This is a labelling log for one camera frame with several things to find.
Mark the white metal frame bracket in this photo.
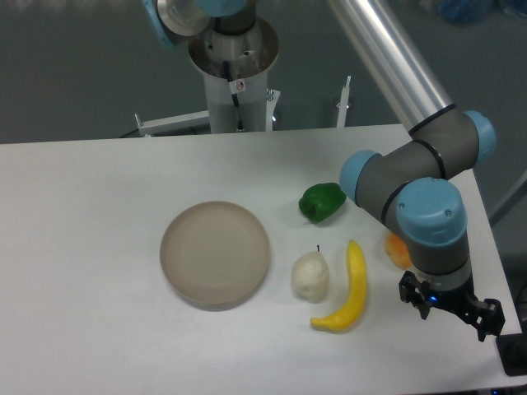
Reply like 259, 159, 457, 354
134, 110, 209, 137

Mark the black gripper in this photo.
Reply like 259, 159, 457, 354
399, 271, 506, 342

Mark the white pear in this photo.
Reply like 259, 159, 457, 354
291, 246, 329, 303

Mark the yellow banana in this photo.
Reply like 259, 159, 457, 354
310, 240, 367, 332

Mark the green bell pepper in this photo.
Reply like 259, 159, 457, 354
298, 183, 347, 224

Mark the blue plastic bag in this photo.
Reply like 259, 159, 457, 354
433, 0, 494, 26

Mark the white upright bracket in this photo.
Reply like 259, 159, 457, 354
336, 75, 352, 128

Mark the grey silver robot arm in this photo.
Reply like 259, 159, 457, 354
143, 1, 505, 339

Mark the black cable on pedestal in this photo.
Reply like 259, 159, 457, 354
222, 60, 245, 132

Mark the orange fruit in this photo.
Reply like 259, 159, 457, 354
385, 233, 412, 269

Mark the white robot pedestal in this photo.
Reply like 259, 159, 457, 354
189, 17, 279, 134

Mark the beige round plate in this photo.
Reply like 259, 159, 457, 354
160, 201, 271, 311

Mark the black device at table edge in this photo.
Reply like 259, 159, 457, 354
496, 333, 526, 377

